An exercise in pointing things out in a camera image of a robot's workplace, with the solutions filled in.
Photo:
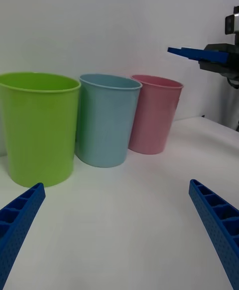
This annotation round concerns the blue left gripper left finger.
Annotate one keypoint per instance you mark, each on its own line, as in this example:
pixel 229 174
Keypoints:
pixel 17 232

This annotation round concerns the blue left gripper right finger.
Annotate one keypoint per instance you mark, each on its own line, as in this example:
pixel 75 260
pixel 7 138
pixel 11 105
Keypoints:
pixel 221 230

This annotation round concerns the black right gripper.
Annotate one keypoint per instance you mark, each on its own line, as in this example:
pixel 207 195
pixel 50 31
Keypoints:
pixel 234 61

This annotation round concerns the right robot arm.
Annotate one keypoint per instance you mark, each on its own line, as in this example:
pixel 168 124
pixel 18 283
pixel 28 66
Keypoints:
pixel 232 22

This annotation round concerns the pink plastic waste bin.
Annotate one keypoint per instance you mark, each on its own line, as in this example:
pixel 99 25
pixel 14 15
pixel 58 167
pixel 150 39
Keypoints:
pixel 155 121

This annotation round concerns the green plastic waste bin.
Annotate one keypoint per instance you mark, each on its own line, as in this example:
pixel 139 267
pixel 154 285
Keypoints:
pixel 39 130

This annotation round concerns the pale blue plastic waste bin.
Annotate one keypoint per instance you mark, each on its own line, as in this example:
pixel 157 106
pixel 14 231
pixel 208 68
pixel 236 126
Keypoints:
pixel 104 125

